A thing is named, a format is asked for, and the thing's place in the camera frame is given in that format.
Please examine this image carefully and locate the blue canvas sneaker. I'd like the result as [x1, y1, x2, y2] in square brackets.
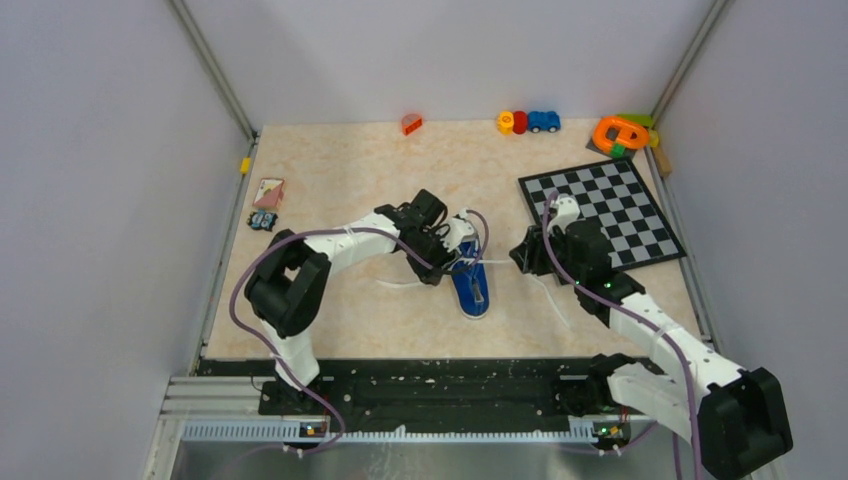
[450, 239, 490, 319]

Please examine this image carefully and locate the small blue toy robot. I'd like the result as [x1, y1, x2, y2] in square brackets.
[246, 209, 278, 232]

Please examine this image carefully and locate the wooden block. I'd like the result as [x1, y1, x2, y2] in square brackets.
[651, 146, 673, 178]

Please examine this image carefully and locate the purple cable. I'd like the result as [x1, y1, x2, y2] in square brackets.
[228, 209, 492, 458]
[541, 190, 705, 480]

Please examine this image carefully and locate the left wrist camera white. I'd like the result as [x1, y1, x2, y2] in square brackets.
[438, 216, 478, 252]

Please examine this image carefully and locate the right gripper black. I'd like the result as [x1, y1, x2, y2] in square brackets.
[510, 220, 584, 285]

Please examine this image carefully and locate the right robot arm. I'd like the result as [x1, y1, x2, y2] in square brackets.
[509, 220, 794, 479]

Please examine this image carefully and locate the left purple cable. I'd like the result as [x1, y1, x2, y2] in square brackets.
[228, 209, 492, 458]

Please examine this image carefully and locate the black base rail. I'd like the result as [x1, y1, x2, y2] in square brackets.
[197, 356, 637, 437]

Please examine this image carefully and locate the pink triangle puzzle card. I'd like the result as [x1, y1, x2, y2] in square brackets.
[252, 177, 285, 210]

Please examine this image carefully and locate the orange lego brick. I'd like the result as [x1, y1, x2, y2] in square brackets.
[400, 113, 424, 136]

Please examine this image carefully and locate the black white chessboard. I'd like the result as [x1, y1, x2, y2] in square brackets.
[518, 157, 686, 270]

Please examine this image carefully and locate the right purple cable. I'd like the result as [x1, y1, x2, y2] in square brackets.
[541, 190, 705, 480]

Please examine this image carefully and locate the yellow toy block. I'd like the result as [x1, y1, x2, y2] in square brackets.
[496, 110, 515, 135]

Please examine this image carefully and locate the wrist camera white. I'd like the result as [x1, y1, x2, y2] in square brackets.
[438, 216, 478, 252]
[546, 194, 581, 231]

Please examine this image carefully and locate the blue toy car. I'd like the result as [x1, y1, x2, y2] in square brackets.
[527, 111, 562, 133]

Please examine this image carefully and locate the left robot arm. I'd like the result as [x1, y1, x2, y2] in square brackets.
[243, 189, 478, 414]

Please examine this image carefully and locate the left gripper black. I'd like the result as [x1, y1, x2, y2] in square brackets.
[403, 225, 459, 286]

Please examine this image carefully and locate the red toy block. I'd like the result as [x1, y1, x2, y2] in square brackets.
[513, 110, 528, 135]

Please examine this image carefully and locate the white cable duct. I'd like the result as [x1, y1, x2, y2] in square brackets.
[182, 419, 597, 444]

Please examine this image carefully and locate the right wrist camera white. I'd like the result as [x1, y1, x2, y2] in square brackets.
[546, 194, 581, 231]

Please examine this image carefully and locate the orange plastic ring toy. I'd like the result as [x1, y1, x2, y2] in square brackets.
[591, 116, 651, 154]

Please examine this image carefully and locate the green toy block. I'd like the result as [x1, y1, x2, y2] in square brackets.
[617, 113, 655, 129]

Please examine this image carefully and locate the white shoelace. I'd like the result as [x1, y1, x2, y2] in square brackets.
[376, 254, 572, 330]

